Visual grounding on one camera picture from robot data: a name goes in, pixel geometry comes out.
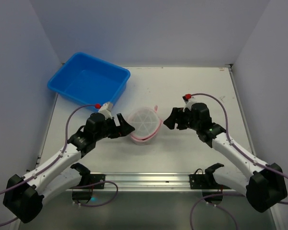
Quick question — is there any base mount plate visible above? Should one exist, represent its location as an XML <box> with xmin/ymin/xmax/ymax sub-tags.
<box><xmin>88</xmin><ymin>174</ymin><xmax>106</xmax><ymax>190</ymax></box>
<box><xmin>189</xmin><ymin>169</ymin><xmax>209</xmax><ymax>190</ymax></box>

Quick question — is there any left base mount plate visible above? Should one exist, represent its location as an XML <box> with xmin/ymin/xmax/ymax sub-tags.
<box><xmin>88</xmin><ymin>174</ymin><xmax>106</xmax><ymax>190</ymax></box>

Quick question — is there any aluminium rail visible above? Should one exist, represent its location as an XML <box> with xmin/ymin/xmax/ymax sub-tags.
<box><xmin>72</xmin><ymin>172</ymin><xmax>248</xmax><ymax>194</ymax></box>

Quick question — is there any blue plastic bin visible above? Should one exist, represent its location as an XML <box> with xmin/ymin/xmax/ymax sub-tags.
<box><xmin>48</xmin><ymin>52</ymin><xmax>131</xmax><ymax>105</ymax></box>

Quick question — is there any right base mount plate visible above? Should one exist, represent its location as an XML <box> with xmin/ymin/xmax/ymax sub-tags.
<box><xmin>189</xmin><ymin>169</ymin><xmax>209</xmax><ymax>190</ymax></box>

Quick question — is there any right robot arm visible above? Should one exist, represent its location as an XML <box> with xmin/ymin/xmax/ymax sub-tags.
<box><xmin>163</xmin><ymin>103</ymin><xmax>288</xmax><ymax>212</ymax></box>

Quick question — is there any white mesh laundry bag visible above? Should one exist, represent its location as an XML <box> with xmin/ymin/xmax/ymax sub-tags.
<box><xmin>127</xmin><ymin>105</ymin><xmax>162</xmax><ymax>145</ymax></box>

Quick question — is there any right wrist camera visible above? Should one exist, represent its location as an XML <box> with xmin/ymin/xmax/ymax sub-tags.
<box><xmin>182</xmin><ymin>94</ymin><xmax>197</xmax><ymax>111</ymax></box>

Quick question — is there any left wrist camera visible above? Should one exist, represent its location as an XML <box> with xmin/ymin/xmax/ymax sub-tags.
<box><xmin>98</xmin><ymin>102</ymin><xmax>113</xmax><ymax>119</ymax></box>

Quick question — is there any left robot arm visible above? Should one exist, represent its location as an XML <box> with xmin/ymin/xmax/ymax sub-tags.
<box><xmin>3</xmin><ymin>112</ymin><xmax>135</xmax><ymax>223</ymax></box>

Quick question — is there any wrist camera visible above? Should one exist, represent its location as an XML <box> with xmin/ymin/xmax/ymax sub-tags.
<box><xmin>98</xmin><ymin>102</ymin><xmax>113</xmax><ymax>119</ymax></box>
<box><xmin>182</xmin><ymin>94</ymin><xmax>197</xmax><ymax>111</ymax></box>

